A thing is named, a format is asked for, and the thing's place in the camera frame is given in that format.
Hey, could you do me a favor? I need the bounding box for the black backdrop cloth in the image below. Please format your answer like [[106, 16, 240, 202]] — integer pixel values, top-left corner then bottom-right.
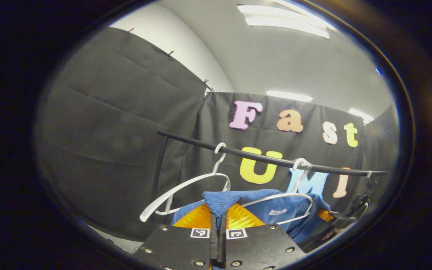
[[35, 26, 398, 242]]

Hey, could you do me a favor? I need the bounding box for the white clothes hanger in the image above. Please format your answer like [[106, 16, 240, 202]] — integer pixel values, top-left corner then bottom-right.
[[139, 142, 231, 222], [238, 157, 314, 225]]

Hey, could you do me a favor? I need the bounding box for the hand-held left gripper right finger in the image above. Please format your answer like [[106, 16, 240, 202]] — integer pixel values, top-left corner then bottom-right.
[[218, 202, 306, 270]]

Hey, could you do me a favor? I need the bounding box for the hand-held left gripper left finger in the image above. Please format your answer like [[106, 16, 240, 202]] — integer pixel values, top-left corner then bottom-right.
[[133, 202, 219, 270]]

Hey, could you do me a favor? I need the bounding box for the black clothes rack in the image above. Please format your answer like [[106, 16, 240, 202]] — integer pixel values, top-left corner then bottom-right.
[[151, 130, 388, 203]]

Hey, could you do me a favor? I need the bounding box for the large ceiling light panel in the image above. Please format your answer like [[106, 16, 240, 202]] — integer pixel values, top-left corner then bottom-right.
[[237, 4, 331, 40]]

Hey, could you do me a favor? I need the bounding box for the blue jacket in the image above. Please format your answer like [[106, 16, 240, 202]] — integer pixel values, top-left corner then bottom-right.
[[171, 189, 331, 244]]

